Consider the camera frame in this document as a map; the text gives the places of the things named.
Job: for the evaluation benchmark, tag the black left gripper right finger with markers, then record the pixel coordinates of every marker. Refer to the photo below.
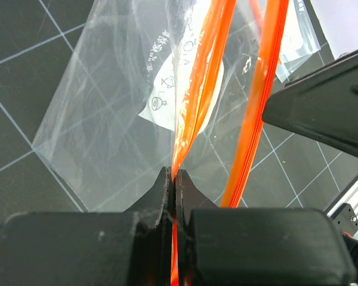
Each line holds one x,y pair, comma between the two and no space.
256,246

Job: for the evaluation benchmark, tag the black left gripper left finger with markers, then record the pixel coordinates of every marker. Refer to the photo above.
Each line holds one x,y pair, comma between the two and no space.
132,247

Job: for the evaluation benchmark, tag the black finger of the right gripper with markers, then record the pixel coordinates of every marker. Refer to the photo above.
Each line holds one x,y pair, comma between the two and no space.
322,105

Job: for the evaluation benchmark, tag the clear zip bag orange zipper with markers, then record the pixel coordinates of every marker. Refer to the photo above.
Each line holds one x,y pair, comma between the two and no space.
172,87

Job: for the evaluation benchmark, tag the spare clear zip bag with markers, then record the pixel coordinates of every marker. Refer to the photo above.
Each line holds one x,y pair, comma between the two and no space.
299,41

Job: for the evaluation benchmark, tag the black grid cutting mat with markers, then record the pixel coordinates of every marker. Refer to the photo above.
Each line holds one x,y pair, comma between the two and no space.
37,40

